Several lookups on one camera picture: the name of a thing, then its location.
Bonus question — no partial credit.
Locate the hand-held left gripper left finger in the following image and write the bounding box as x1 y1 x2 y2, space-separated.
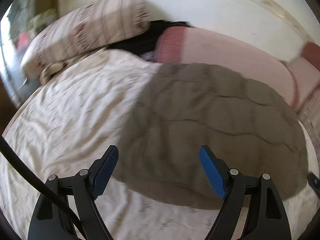
27 145 119 240

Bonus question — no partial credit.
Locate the green patterned thing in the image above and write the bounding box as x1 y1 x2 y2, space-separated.
26 8 58 34

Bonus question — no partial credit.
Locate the pink and red cushion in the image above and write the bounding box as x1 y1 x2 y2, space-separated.
286 42 320 107

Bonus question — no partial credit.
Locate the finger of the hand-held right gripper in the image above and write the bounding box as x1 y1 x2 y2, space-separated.
307 172 320 196

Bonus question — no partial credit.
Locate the white leaf-print blanket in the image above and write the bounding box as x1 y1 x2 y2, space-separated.
0 48 314 240

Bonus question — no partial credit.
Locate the black cable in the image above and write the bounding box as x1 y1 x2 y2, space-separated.
0 136 83 240

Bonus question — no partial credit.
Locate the pink and red blanket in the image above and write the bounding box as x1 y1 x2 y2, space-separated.
154 27 300 113

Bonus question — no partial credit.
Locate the purple cloth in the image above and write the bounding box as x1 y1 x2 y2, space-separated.
139 51 158 63

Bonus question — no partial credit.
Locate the striped floral pillow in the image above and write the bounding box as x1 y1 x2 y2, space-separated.
20 0 152 78

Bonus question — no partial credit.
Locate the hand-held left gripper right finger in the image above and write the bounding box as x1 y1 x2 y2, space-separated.
199 145 292 240

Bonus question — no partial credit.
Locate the olive quilted jacket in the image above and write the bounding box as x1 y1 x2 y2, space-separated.
116 62 310 210

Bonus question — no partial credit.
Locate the black cloth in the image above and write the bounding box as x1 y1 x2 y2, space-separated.
107 19 196 58

